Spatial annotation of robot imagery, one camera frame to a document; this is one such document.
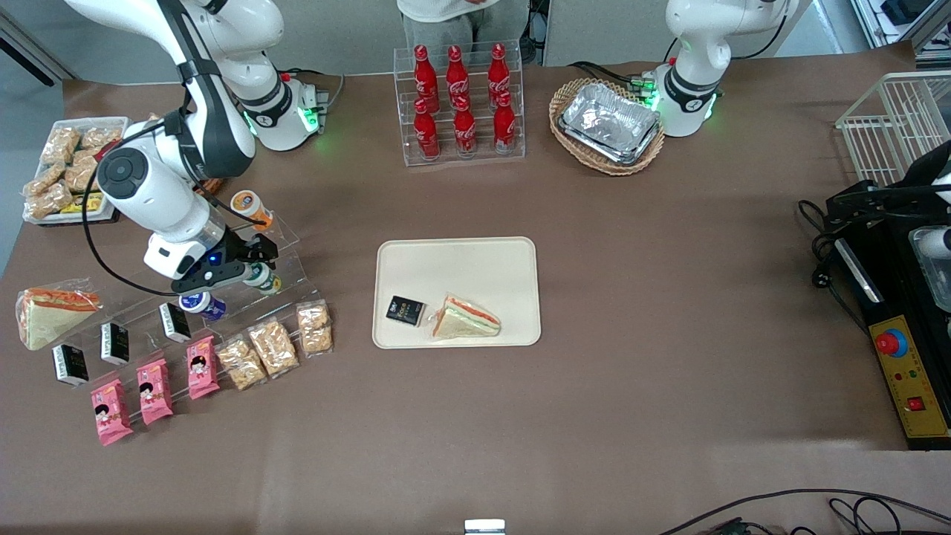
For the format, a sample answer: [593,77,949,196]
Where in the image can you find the black floor cable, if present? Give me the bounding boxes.
[657,487,951,535]

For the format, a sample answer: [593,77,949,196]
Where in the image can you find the white rectangular tray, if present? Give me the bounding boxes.
[22,116,135,227]

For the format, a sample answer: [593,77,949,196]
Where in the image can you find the blue gum bottle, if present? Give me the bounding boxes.
[178,291,227,322]

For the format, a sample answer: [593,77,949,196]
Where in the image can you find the green gum bottle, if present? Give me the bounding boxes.
[250,262,282,296]

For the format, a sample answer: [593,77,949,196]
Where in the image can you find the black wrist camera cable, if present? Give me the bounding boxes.
[81,111,268,299]

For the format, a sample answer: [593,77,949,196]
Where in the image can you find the orange gum bottle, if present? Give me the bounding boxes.
[230,190,274,232]

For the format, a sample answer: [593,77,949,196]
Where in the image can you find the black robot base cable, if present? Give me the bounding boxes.
[568,60,656,88]

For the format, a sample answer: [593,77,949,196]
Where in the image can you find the wrapped triangle sandwich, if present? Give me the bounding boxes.
[15,279,103,351]
[430,293,503,342]

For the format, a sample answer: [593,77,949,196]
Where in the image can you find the light tan wicker basket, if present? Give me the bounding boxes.
[548,77,666,178]

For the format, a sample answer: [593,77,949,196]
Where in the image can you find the black and yellow control box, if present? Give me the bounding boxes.
[825,215,951,452]

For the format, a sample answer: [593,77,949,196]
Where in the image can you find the white wire basket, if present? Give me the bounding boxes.
[834,70,951,187]

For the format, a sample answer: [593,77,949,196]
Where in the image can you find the yellow snack packet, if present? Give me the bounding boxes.
[60,191,106,215]

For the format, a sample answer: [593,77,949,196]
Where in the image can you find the black power cable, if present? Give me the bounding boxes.
[798,198,872,337]

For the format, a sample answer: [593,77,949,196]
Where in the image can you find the pink snack packet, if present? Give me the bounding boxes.
[135,357,175,427]
[185,335,222,401]
[90,378,135,447]

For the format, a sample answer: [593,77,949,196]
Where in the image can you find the clear plastic container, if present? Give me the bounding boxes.
[909,226,951,314]

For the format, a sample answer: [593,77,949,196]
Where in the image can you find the clear bag of brittle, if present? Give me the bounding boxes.
[79,126,124,150]
[62,150,105,193]
[247,317,301,380]
[40,126,82,166]
[296,299,334,358]
[22,162,68,198]
[215,335,269,392]
[25,181,75,221]

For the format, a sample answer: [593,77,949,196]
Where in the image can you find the aluminium foil tray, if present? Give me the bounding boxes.
[562,81,661,156]
[558,119,663,166]

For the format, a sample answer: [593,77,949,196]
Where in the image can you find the person in white top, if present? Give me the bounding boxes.
[397,0,533,51]

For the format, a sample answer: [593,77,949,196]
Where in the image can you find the red cola bottle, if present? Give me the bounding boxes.
[413,45,438,112]
[412,97,441,161]
[487,42,513,106]
[493,90,517,155]
[445,45,471,109]
[452,94,478,159]

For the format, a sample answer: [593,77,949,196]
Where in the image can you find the low clear acrylic riser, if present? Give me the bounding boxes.
[71,271,224,406]

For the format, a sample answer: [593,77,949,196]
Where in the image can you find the black foil packet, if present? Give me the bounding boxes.
[386,295,428,329]

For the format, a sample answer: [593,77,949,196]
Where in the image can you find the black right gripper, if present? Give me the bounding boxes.
[211,230,280,282]

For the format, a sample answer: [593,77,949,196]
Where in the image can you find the black machine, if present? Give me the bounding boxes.
[823,140,951,231]

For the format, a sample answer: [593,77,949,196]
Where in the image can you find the beige plastic tray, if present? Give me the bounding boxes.
[371,236,542,350]

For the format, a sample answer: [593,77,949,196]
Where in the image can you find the stepped clear acrylic stand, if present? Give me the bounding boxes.
[172,214,320,324]

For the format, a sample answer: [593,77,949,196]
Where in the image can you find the small black box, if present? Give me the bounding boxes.
[158,302,192,345]
[51,343,90,388]
[100,321,131,366]

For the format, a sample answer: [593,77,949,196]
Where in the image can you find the clear acrylic bottle rack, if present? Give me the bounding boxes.
[391,40,527,168]

